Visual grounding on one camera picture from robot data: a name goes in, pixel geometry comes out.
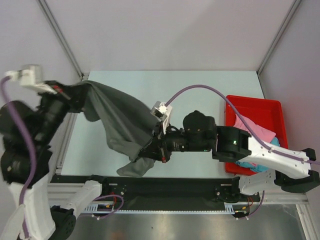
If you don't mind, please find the left aluminium corner post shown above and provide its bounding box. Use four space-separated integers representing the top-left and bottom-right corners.
35 0 90 81

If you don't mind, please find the pink t shirt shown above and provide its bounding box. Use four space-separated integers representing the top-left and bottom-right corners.
234 115 276 143

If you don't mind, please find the right cable duct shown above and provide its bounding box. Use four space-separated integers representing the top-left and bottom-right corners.
224 201 253 215

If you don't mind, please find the aluminium corner post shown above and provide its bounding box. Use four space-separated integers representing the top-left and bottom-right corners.
256 0 304 77
35 0 90 81

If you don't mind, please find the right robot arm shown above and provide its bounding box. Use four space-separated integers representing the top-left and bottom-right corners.
138 110 320 201

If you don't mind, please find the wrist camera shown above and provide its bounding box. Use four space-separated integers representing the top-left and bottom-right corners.
150 101 173 135
4 64 57 95

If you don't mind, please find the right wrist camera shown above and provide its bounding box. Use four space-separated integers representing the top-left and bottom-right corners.
150 101 173 135

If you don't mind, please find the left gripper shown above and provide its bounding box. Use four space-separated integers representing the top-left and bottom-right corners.
34 78 91 145

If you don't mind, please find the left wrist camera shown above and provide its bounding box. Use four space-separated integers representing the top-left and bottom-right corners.
4 64 57 95

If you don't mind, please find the left cable duct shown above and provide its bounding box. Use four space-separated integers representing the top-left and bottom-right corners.
82 202 117 215

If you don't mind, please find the right aluminium corner post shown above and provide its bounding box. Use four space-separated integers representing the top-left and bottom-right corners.
256 0 304 77

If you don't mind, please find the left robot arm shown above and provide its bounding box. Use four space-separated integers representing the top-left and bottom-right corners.
0 81 111 240

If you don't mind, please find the blue t shirt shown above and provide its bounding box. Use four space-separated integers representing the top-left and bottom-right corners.
236 137 280 173

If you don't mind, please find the dark grey t shirt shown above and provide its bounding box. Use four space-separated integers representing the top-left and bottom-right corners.
81 80 158 178

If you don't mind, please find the cable duct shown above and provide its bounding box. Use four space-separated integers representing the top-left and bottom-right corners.
82 202 117 215
224 201 253 215

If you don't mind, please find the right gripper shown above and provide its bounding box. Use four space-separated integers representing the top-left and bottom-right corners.
138 120 210 164

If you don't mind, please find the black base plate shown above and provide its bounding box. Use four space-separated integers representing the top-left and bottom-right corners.
49 174 261 211

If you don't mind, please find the red plastic bin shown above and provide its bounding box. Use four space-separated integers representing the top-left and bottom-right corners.
224 95 288 176

